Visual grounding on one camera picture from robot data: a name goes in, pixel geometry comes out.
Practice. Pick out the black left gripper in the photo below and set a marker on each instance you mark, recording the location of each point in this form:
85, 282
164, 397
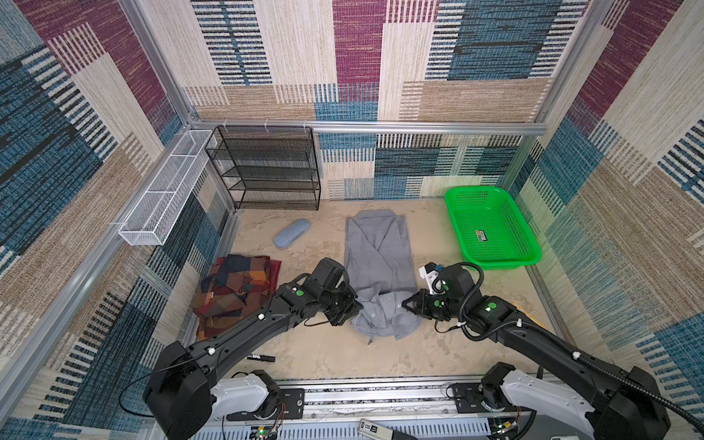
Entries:
351, 305

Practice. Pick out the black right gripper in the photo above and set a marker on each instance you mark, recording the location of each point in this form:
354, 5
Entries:
421, 297

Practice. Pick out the grey long sleeve shirt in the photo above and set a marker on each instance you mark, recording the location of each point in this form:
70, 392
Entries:
380, 266

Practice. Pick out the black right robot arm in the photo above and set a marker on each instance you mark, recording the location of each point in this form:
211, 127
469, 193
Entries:
599, 399

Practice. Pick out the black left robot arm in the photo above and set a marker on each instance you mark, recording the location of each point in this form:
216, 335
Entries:
189, 388

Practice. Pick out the blue fabric glasses case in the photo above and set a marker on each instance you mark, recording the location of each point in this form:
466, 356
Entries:
291, 233

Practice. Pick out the green plastic basket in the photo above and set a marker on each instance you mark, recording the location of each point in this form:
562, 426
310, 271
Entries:
491, 230

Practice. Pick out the black marker pen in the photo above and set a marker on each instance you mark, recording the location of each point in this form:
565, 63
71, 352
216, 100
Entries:
261, 358

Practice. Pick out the maroon folded shirt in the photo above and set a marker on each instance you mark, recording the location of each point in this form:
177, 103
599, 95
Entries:
274, 272

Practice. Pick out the multicolour patchwork folded shirt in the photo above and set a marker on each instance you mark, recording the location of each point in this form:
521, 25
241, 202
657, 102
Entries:
234, 289

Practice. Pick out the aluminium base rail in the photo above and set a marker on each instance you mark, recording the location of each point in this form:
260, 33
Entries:
450, 407

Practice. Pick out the black wire mesh shelf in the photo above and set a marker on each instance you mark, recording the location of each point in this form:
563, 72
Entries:
267, 167

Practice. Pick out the white wire mesh basket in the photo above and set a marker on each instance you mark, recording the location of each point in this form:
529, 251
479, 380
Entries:
151, 221

